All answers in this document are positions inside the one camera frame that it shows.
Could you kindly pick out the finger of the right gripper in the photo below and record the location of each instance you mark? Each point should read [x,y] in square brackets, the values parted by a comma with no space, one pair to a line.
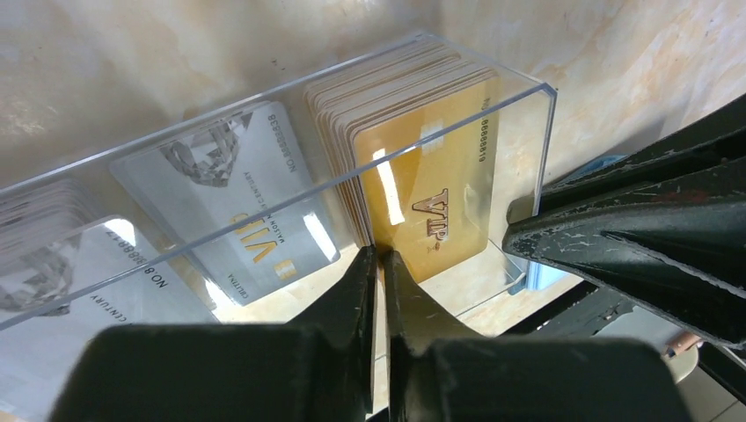
[664,227]

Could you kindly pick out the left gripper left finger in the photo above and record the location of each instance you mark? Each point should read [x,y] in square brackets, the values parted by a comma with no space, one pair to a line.
[315,367]

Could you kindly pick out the clear plastic card box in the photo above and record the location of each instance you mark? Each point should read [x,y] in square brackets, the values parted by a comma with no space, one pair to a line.
[326,110]

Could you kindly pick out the white card in box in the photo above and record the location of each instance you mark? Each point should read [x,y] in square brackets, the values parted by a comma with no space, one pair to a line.
[70,290]
[230,188]

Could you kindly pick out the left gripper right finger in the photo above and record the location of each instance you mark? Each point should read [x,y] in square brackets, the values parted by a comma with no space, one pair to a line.
[442,370]

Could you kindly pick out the yellow card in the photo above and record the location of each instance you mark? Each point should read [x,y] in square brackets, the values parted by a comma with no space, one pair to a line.
[429,198]

